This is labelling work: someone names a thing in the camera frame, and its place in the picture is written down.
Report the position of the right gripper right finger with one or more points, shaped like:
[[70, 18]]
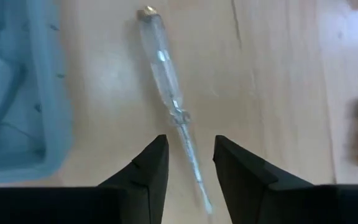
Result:
[[244, 183]]

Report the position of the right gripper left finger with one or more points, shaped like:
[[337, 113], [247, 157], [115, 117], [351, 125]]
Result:
[[148, 180]]

